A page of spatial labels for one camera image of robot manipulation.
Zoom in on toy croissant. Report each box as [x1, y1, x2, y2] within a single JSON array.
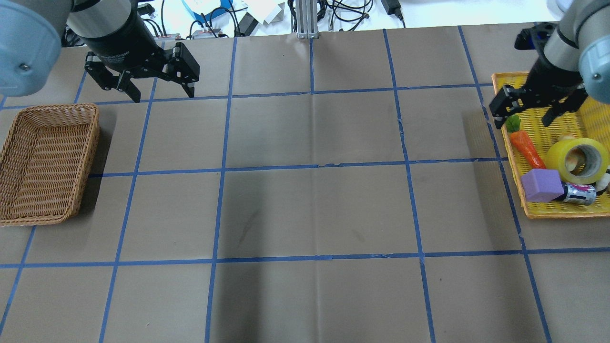
[[566, 148, 586, 174]]

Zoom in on brown wicker basket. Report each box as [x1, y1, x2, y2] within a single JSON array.
[[0, 103, 100, 227]]

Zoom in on black power adapter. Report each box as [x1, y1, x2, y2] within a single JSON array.
[[380, 0, 405, 22]]

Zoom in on toy panda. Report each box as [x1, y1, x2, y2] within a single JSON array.
[[594, 166, 610, 196]]

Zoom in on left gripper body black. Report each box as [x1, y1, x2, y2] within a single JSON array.
[[85, 10, 160, 79]]

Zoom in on blue cardboard box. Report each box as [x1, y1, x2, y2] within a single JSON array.
[[181, 0, 248, 22]]

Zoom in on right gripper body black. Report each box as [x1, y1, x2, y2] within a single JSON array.
[[514, 22, 584, 107]]

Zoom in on yellow tape roll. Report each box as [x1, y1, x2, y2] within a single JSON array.
[[543, 138, 609, 185]]

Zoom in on toy carrot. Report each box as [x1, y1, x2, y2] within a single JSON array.
[[505, 114, 547, 169]]

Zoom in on small drink can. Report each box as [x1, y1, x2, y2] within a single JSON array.
[[554, 182, 597, 206]]

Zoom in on aluminium frame post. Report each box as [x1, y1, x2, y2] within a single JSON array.
[[294, 0, 319, 39]]

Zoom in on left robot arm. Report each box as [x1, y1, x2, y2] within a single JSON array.
[[0, 0, 200, 102]]

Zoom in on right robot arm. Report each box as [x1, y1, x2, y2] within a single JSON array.
[[489, 0, 610, 129]]

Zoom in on purple foam block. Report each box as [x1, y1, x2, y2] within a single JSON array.
[[520, 169, 564, 203]]

